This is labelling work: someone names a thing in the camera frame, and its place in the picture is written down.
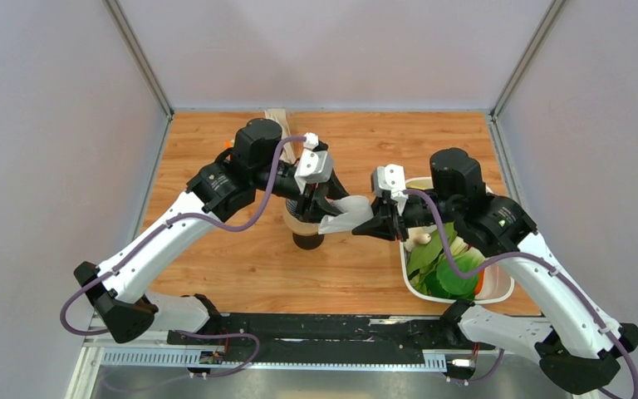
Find green bok choy toy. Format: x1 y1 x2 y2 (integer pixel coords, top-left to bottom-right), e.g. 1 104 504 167
405 224 485 300

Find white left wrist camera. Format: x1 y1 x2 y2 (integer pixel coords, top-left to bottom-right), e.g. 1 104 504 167
294 132 334 194

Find white mushroom toy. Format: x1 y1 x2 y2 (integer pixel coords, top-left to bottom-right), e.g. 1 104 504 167
409 231 431 245

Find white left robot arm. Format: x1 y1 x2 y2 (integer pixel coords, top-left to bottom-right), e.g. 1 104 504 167
74 118 347 345

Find blue ribbed coffee dripper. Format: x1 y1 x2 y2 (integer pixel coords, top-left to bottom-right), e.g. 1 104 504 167
285 199 303 220

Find stack of paper coffee filters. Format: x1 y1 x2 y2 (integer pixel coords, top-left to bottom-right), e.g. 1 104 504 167
264 108 291 131

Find orange carrot toy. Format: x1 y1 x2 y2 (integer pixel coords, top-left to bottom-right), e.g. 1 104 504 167
474 270 484 296

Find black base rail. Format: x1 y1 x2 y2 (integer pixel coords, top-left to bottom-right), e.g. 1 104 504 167
167 313 474 365

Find white plastic basin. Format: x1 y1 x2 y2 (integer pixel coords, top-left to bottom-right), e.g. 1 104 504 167
396 176 515 305

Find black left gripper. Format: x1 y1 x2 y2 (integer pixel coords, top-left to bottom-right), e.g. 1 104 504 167
252 161 356 225

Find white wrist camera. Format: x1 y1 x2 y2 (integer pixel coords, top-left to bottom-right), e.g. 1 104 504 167
294 132 334 194
371 164 409 215

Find white paper coffee filter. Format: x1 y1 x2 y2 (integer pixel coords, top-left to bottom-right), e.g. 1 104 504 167
318 195 373 234

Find brown glass carafe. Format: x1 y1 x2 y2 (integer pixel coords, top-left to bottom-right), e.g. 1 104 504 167
292 233 325 250

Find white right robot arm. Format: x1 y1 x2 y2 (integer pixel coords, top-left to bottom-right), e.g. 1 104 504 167
353 148 638 397

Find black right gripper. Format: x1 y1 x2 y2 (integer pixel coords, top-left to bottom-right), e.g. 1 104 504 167
351 191 459 242

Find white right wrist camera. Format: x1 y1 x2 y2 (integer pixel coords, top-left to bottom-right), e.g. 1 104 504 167
371 164 409 215

